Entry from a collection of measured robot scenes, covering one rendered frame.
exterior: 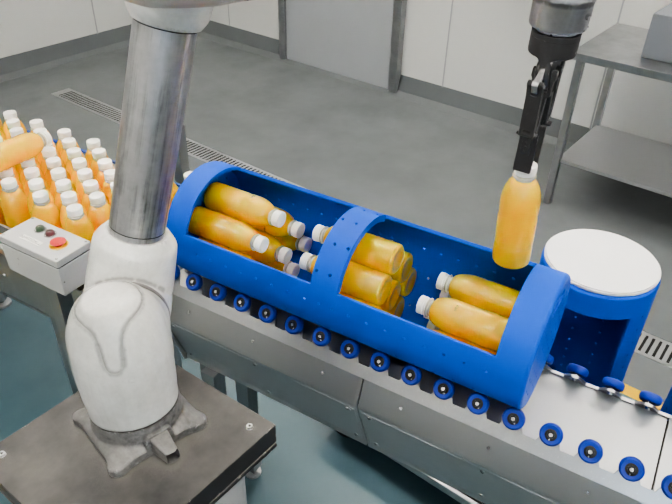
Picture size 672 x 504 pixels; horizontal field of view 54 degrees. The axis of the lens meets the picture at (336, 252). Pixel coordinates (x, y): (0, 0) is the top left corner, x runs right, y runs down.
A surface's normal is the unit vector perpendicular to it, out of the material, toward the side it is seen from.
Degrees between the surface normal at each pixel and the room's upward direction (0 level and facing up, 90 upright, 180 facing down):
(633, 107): 90
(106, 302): 3
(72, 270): 90
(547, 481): 71
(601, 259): 0
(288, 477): 0
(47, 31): 90
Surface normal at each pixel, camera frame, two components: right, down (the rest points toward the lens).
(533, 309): -0.24, -0.46
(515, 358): -0.47, 0.17
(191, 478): -0.04, -0.85
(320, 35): -0.62, 0.44
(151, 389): 0.73, 0.34
